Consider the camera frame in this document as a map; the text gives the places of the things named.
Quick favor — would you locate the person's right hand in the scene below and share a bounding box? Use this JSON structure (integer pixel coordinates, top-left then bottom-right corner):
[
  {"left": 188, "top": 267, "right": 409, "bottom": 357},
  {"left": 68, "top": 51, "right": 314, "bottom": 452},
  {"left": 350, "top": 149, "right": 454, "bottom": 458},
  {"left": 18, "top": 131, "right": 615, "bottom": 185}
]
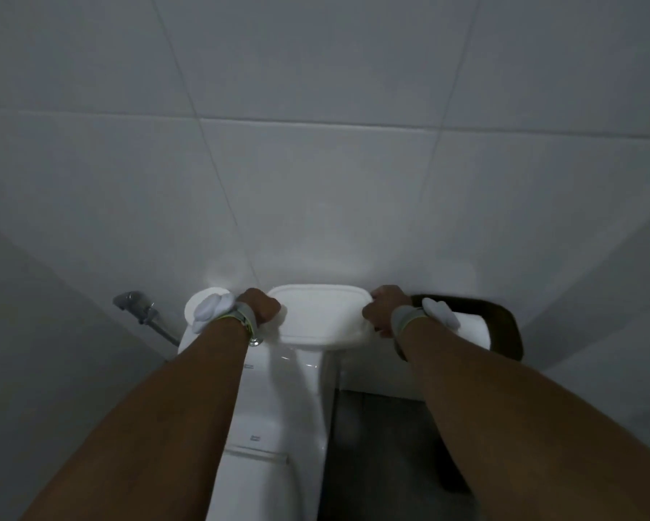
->
[{"left": 361, "top": 284, "right": 414, "bottom": 339}]

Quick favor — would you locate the white tracker with gray wristband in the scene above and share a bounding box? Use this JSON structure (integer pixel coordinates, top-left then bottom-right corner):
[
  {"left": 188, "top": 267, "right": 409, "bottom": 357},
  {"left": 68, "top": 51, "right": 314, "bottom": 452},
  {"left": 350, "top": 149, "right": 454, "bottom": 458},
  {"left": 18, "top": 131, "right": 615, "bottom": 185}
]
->
[
  {"left": 190, "top": 291, "right": 260, "bottom": 344},
  {"left": 389, "top": 297, "right": 462, "bottom": 342}
]

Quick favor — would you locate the white toilet paper roll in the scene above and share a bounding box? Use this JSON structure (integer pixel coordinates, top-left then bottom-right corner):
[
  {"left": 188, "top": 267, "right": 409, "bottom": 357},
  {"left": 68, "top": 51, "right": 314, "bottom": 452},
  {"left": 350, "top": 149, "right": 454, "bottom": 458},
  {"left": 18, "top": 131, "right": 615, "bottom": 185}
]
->
[
  {"left": 454, "top": 313, "right": 493, "bottom": 351},
  {"left": 177, "top": 287, "right": 234, "bottom": 355}
]

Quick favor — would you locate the white holder lid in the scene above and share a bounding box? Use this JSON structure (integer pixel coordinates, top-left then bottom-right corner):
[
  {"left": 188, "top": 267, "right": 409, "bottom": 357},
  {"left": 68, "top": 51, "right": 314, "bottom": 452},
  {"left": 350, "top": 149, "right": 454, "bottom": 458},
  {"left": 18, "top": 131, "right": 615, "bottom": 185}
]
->
[{"left": 266, "top": 283, "right": 378, "bottom": 351}]

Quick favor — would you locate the person's right forearm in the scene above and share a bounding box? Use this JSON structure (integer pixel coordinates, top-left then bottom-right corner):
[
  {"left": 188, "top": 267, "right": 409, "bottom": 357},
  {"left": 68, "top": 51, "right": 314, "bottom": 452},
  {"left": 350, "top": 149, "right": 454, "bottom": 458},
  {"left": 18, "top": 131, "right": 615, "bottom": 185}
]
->
[{"left": 399, "top": 319, "right": 650, "bottom": 521}]

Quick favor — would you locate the person's left hand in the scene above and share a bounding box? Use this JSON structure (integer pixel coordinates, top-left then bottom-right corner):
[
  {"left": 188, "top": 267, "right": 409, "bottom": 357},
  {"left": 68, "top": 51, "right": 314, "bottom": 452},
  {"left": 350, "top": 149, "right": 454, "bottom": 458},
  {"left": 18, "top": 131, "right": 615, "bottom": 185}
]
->
[{"left": 237, "top": 287, "right": 282, "bottom": 326}]

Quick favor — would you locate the brown wall paper holder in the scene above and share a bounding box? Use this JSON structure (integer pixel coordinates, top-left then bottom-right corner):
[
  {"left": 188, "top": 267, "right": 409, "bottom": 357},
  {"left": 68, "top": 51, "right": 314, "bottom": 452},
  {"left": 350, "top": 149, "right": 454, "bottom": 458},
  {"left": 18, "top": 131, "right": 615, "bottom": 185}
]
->
[{"left": 394, "top": 294, "right": 524, "bottom": 364}]

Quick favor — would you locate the person's left forearm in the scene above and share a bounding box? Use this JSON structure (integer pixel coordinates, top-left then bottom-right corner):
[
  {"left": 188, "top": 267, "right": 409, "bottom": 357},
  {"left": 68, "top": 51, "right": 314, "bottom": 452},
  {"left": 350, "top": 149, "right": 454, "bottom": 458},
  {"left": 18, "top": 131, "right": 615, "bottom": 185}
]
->
[{"left": 20, "top": 317, "right": 251, "bottom": 521}]

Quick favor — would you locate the chrome bidet sprayer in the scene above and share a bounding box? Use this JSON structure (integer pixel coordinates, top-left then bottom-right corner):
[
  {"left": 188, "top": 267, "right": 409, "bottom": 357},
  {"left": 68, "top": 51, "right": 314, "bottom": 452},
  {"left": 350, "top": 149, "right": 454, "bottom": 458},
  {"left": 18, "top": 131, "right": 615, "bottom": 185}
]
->
[{"left": 111, "top": 290, "right": 182, "bottom": 347}]

